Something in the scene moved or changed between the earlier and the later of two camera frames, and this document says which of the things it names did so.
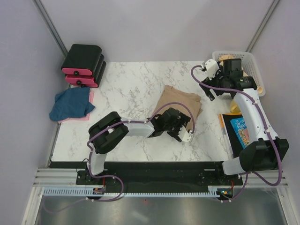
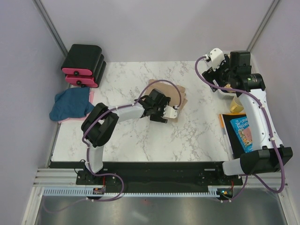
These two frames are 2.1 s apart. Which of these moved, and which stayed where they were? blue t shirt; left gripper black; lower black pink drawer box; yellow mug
Moved: left gripper black
Stayed: blue t shirt; lower black pink drawer box; yellow mug
